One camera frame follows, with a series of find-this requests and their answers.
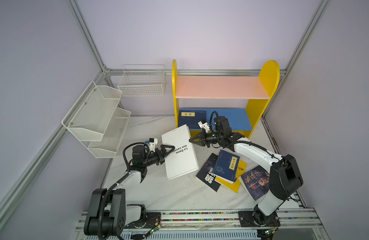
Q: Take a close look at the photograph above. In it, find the white book La Dame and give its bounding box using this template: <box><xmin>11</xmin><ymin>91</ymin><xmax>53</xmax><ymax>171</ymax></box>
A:
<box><xmin>161</xmin><ymin>125</ymin><xmax>199</xmax><ymax>180</ymax></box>

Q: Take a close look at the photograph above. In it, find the navy book yellow label Yijing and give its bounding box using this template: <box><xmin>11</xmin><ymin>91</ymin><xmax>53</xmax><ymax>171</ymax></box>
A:
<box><xmin>178</xmin><ymin>110</ymin><xmax>206</xmax><ymax>130</ymax></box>

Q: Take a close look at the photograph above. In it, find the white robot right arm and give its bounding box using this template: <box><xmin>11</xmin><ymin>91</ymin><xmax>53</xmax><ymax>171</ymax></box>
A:
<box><xmin>189</xmin><ymin>116</ymin><xmax>303</xmax><ymax>227</ymax></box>

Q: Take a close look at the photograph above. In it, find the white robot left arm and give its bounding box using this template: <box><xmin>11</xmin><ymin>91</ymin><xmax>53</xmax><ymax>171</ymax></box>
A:
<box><xmin>83</xmin><ymin>141</ymin><xmax>175</xmax><ymax>240</ymax></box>

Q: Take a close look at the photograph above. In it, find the black book white lettering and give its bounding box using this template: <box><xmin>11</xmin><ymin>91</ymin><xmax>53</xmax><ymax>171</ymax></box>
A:
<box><xmin>196</xmin><ymin>154</ymin><xmax>220</xmax><ymax>192</ymax></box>

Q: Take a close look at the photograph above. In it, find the navy book Sunzi yellow label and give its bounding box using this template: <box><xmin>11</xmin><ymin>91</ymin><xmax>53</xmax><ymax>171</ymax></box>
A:
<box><xmin>213</xmin><ymin>150</ymin><xmax>240</xmax><ymax>184</ymax></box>

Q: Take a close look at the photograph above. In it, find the yellow shelf unit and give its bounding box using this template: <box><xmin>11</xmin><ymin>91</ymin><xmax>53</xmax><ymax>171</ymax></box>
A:
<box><xmin>171</xmin><ymin>60</ymin><xmax>280</xmax><ymax>138</ymax></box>

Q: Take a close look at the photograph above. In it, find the dark purple illustrated book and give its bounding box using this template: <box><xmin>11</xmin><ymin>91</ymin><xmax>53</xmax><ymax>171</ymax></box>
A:
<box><xmin>238</xmin><ymin>166</ymin><xmax>269</xmax><ymax>202</ymax></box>

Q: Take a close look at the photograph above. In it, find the white mesh two-tier rack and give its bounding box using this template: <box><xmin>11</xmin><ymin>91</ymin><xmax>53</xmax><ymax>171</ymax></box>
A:
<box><xmin>61</xmin><ymin>82</ymin><xmax>131</xmax><ymax>159</ymax></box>

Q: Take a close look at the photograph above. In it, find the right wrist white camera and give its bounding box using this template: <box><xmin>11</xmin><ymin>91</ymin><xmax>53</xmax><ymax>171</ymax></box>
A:
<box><xmin>198</xmin><ymin>120</ymin><xmax>210</xmax><ymax>133</ymax></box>

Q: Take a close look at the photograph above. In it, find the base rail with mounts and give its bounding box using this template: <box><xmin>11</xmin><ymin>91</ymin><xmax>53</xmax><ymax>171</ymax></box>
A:
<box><xmin>73</xmin><ymin>207</ymin><xmax>323</xmax><ymax>240</ymax></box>

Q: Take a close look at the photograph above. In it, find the black corrugated left cable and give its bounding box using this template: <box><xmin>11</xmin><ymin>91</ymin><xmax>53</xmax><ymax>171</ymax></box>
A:
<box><xmin>97</xmin><ymin>141</ymin><xmax>149</xmax><ymax>240</ymax></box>

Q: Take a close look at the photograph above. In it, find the white wire basket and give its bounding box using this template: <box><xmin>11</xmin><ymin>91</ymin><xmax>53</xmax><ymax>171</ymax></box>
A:
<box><xmin>117</xmin><ymin>65</ymin><xmax>166</xmax><ymax>97</ymax></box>

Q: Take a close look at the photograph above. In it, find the aluminium frame rail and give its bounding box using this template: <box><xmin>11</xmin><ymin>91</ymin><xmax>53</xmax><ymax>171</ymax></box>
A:
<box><xmin>0</xmin><ymin>0</ymin><xmax>332</xmax><ymax>229</ymax></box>

